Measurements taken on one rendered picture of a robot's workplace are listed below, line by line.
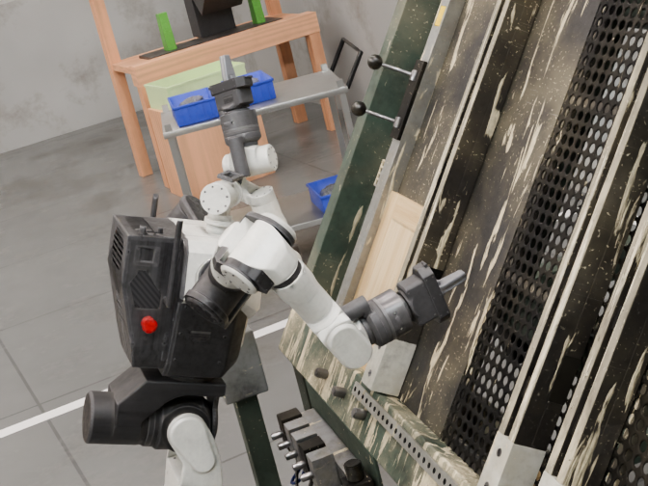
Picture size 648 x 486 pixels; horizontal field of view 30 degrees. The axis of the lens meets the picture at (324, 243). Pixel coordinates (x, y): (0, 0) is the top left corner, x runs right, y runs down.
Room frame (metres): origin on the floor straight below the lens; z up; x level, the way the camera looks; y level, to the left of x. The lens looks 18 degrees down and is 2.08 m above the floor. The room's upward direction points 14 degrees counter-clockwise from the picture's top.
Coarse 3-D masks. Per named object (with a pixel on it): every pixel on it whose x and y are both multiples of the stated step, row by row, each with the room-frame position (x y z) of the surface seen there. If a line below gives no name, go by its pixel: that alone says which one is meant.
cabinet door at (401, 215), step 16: (400, 208) 2.76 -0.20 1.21; (416, 208) 2.68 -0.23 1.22; (384, 224) 2.81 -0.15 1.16; (400, 224) 2.73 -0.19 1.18; (416, 224) 2.65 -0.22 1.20; (384, 240) 2.77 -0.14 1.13; (400, 240) 2.70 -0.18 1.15; (368, 256) 2.82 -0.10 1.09; (384, 256) 2.74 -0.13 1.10; (400, 256) 2.66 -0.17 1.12; (368, 272) 2.78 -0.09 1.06; (384, 272) 2.71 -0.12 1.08; (368, 288) 2.75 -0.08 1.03; (384, 288) 2.68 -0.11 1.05
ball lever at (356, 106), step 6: (354, 102) 2.92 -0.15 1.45; (360, 102) 2.91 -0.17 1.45; (354, 108) 2.90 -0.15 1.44; (360, 108) 2.90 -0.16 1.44; (354, 114) 2.91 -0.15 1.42; (360, 114) 2.90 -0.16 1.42; (372, 114) 2.90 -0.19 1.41; (378, 114) 2.90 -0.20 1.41; (390, 120) 2.89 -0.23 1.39; (396, 120) 2.88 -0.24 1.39; (396, 126) 2.87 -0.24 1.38
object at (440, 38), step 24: (456, 0) 2.91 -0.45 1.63; (456, 24) 2.91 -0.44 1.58; (432, 48) 2.89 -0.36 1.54; (432, 72) 2.89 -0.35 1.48; (408, 120) 2.86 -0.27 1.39; (408, 144) 2.86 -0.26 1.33; (384, 168) 2.88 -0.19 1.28; (384, 192) 2.84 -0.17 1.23; (360, 240) 2.85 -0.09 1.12; (360, 264) 2.81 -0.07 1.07
